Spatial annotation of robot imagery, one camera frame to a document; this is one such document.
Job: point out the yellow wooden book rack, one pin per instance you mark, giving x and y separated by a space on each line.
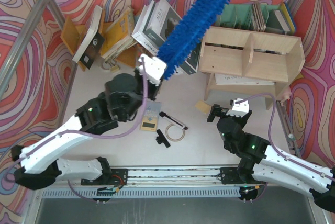
70 35

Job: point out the pencils bundle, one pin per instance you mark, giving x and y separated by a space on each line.
139 51

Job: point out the white papers on shelf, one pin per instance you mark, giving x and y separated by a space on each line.
222 79

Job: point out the blue yellow calculator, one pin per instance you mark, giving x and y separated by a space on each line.
151 116

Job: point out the black plastic clip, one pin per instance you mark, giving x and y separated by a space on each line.
161 139

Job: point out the teal desk organiser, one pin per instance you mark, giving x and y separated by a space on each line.
239 16

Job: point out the roll of beige tape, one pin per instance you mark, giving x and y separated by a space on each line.
174 133

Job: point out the light wooden bookshelf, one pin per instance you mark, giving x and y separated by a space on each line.
251 54

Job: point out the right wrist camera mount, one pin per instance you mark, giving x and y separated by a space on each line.
239 108

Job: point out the blue microfibre duster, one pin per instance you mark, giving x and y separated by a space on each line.
188 33

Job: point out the blue grey book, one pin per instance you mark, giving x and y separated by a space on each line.
285 18

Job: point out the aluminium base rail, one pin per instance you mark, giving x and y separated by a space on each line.
172 175

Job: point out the white book black cover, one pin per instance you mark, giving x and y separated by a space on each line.
90 40

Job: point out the brass padlock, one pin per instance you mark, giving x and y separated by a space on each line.
109 66

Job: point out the white Chokladfabriken book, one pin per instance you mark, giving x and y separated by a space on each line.
138 34

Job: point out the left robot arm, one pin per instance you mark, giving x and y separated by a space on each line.
114 113

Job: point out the yellow worn books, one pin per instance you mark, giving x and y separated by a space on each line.
118 36

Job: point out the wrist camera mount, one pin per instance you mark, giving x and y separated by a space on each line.
239 108
153 67

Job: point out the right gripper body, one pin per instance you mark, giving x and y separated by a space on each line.
218 111

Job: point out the brown notebooks in organiser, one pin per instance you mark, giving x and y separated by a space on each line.
258 22

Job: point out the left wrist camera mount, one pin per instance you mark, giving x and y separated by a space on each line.
153 67

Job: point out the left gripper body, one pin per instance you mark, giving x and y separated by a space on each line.
153 89

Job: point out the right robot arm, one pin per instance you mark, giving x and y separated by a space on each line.
262 161

